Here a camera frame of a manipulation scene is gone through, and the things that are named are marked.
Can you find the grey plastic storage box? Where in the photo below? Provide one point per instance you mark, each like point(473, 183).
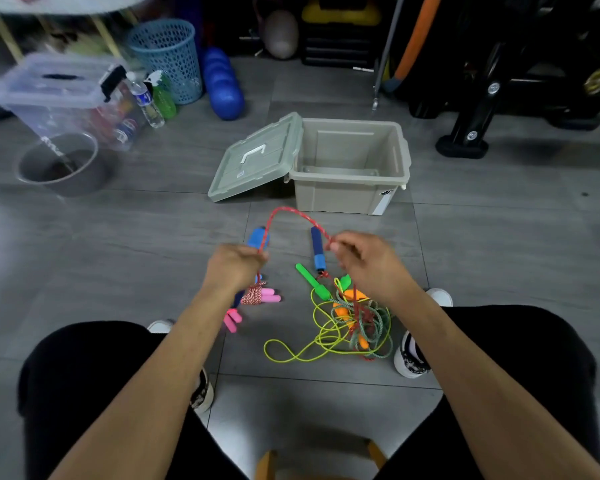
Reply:
point(340, 199)

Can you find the green spray bottle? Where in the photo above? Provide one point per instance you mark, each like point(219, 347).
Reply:
point(165, 104)

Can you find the person's right leg black trousers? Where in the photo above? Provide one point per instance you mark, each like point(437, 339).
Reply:
point(545, 344)

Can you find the black dumbbell gold end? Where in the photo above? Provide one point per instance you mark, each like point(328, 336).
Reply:
point(599, 80)

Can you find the clear plastic lidded bin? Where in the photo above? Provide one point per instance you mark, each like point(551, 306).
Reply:
point(45, 99)

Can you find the grey metal bowl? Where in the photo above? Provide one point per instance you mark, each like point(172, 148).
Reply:
point(92, 182)

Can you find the white shoe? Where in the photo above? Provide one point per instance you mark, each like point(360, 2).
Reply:
point(407, 364)
point(202, 394)

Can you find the black dumbbell rack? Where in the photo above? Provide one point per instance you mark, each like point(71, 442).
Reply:
point(472, 124)

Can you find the light blue mesh basket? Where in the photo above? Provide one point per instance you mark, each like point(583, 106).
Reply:
point(167, 59)

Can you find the person's left leg black trousers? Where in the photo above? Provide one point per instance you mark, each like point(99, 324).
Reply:
point(65, 374)

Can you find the person's left hand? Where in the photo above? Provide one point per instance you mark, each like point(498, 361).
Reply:
point(230, 272)

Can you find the white left shoe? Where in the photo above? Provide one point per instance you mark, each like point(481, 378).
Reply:
point(202, 394)

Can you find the person's left forearm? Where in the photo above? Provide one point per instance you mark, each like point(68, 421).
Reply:
point(140, 404)

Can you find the white right shoe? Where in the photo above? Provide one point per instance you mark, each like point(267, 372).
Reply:
point(407, 364)

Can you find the person's right forearm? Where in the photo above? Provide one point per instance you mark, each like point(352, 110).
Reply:
point(500, 404)

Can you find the person's right hand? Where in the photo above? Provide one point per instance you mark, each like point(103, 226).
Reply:
point(380, 272)

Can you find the wooden stool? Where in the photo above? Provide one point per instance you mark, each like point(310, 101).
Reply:
point(265, 467)

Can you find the person's leg black trousers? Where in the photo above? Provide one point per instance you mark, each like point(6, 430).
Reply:
point(545, 344)
point(65, 374)

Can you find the beige exercise ball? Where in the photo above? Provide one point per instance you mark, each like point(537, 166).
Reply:
point(281, 34)

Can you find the clear water bottle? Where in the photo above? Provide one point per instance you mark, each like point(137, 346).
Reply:
point(151, 114)

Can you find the grey-green box lid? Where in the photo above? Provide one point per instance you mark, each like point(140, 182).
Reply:
point(252, 167)

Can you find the orange and green foam stick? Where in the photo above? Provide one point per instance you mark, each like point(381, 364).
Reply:
point(415, 39)

